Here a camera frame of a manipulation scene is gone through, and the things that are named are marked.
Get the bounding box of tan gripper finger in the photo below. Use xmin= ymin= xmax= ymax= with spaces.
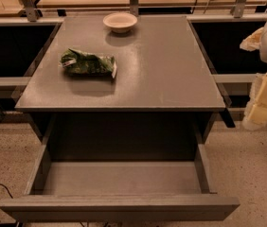
xmin=240 ymin=27 xmax=263 ymax=51

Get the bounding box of metal frame post right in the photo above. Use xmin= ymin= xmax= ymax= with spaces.
xmin=230 ymin=0 xmax=247 ymax=18

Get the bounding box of grey top drawer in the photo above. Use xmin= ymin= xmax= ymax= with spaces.
xmin=0 ymin=113 xmax=241 ymax=223

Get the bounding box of white bowl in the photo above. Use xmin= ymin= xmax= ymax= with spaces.
xmin=103 ymin=12 xmax=137 ymax=33

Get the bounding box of metal frame post left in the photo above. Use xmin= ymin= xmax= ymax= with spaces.
xmin=20 ymin=0 xmax=39 ymax=22

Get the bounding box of grey drawer cabinet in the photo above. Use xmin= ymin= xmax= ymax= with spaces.
xmin=16 ymin=16 xmax=224 ymax=161

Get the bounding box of green chip bag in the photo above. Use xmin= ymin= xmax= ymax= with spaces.
xmin=60 ymin=48 xmax=117 ymax=78

